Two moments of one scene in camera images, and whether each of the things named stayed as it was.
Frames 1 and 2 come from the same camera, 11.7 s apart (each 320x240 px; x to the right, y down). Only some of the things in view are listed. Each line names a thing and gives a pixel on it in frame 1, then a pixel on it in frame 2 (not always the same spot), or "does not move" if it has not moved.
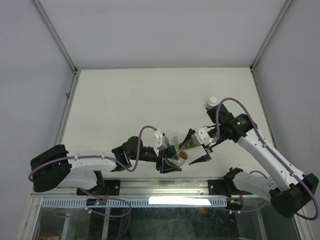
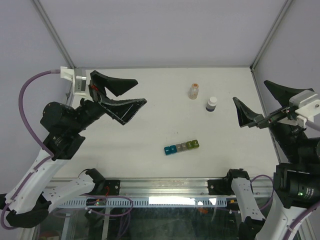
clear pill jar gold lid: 179,158 -> 193,92
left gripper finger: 169,152 -> 116,86
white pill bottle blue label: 212,103 does not move
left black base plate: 111,187 does not move
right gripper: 205,158 -> 282,94
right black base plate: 224,187 does not move
